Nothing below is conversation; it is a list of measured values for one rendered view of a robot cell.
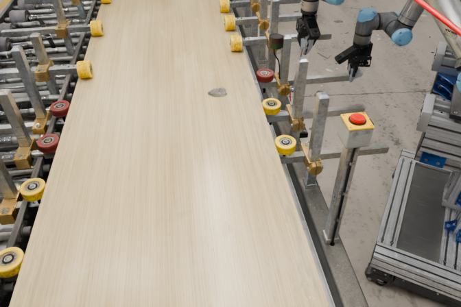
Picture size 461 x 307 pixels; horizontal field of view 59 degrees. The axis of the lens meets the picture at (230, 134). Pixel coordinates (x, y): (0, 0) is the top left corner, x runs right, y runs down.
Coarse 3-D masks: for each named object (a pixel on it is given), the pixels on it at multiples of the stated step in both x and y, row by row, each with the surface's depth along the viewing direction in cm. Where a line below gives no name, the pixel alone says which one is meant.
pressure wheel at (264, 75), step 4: (260, 72) 190; (264, 72) 189; (268, 72) 190; (272, 72) 189; (260, 76) 187; (264, 76) 187; (268, 76) 187; (272, 76) 188; (260, 80) 188; (264, 80) 187; (268, 80) 188; (264, 88) 194; (264, 92) 196
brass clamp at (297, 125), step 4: (288, 104) 178; (288, 108) 175; (288, 112) 174; (292, 116) 170; (292, 120) 169; (296, 120) 169; (300, 120) 169; (292, 124) 169; (296, 124) 168; (300, 124) 168; (304, 124) 169; (292, 128) 172; (296, 128) 169; (300, 128) 170
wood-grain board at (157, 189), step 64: (128, 0) 263; (192, 0) 262; (128, 64) 198; (192, 64) 197; (64, 128) 160; (128, 128) 159; (192, 128) 158; (256, 128) 158; (64, 192) 133; (128, 192) 133; (192, 192) 132; (256, 192) 132; (64, 256) 114; (128, 256) 114; (192, 256) 114; (256, 256) 113
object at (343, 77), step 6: (288, 78) 194; (312, 78) 193; (318, 78) 194; (324, 78) 194; (330, 78) 194; (336, 78) 195; (342, 78) 195; (348, 78) 196; (264, 84) 191; (270, 84) 192; (294, 84) 194
